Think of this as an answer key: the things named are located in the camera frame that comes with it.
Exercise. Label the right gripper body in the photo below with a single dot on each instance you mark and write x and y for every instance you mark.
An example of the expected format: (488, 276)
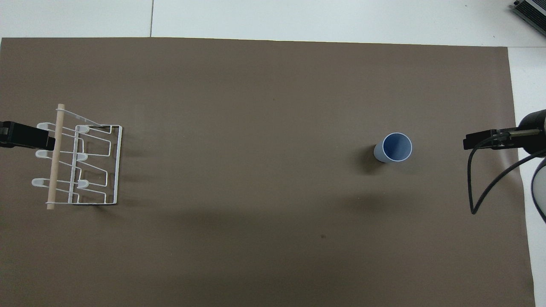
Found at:
(531, 128)

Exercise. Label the black device at corner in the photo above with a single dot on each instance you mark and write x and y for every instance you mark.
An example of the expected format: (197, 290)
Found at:
(533, 10)

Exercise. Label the blue plastic cup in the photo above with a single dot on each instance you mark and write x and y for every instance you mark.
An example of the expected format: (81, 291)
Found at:
(394, 148)

